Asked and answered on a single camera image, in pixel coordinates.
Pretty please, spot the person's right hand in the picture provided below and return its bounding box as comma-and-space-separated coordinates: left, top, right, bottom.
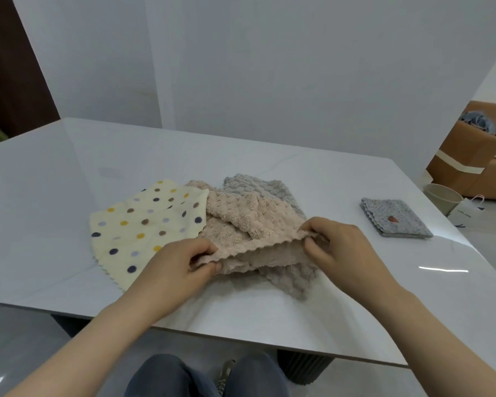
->
300, 217, 403, 316

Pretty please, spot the person's left forearm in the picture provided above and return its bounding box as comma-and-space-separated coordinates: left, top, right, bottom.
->
3, 292, 154, 397

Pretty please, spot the person's right leg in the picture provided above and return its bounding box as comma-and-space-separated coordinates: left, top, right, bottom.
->
221, 352, 291, 397

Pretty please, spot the person's right forearm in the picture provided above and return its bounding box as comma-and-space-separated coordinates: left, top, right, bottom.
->
379, 289, 496, 397

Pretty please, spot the grey fluffy cloth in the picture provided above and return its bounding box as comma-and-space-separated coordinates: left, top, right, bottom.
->
223, 174, 321, 301

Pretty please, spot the person's striped shoe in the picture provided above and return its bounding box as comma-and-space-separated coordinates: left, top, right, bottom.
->
214, 360, 236, 395

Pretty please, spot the dark brown door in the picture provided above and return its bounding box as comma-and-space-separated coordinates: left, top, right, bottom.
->
0, 0, 61, 139

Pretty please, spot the beige fluffy cloth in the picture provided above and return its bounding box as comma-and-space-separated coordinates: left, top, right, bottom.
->
185, 180, 320, 275

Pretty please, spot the person's leg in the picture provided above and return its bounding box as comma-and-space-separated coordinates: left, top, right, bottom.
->
221, 352, 291, 397
124, 354, 222, 397

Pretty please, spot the pale green cup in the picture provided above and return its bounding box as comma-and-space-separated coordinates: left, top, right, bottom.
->
424, 184, 464, 217

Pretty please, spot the brown cardboard box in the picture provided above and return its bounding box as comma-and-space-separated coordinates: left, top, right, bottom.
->
426, 100, 496, 203

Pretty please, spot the white paper bag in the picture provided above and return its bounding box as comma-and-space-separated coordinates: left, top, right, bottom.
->
447, 194, 486, 229

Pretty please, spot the cream polka dot cloth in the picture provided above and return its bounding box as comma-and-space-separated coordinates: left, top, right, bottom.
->
89, 179, 210, 292

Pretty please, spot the blue grey clothes pile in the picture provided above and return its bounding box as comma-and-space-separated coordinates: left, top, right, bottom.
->
459, 111, 496, 135

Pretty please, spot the folded grey cloth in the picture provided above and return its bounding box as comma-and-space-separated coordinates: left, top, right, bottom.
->
360, 198, 434, 239

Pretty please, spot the person's left hand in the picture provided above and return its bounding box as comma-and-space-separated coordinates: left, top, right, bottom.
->
124, 238, 222, 327

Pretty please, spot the person's left leg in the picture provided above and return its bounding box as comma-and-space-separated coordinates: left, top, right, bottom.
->
124, 354, 222, 397

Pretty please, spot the dark ribbed table leg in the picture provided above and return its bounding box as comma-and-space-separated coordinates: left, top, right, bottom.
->
51, 314, 92, 338
276, 350, 332, 386

